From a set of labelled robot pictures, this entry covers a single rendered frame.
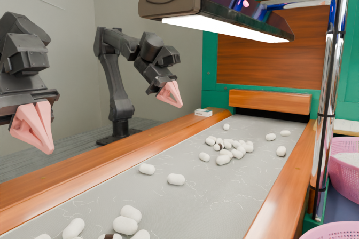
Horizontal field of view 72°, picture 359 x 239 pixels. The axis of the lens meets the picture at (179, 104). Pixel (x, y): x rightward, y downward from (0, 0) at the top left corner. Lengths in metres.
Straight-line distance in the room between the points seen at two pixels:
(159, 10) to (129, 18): 2.33
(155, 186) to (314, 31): 0.78
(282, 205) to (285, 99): 0.59
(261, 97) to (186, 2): 0.76
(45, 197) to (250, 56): 0.87
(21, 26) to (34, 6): 2.17
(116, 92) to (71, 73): 1.82
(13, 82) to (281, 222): 0.45
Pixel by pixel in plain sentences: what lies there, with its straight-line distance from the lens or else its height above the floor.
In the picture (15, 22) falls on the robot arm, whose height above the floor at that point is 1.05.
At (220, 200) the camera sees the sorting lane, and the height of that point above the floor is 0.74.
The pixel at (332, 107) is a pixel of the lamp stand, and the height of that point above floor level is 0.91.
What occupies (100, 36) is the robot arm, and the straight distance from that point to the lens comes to 1.02.
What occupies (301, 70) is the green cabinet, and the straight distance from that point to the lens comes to 1.04.
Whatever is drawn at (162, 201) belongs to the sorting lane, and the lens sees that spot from 0.47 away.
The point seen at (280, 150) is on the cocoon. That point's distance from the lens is 0.69.
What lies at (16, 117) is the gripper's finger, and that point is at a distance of 0.45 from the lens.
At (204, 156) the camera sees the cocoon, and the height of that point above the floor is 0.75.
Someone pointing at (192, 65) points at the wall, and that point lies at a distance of 2.17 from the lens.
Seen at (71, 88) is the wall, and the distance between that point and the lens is 2.78.
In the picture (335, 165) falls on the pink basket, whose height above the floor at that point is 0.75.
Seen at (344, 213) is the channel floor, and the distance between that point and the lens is 0.65.
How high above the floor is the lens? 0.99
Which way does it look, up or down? 11 degrees down
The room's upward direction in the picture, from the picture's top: straight up
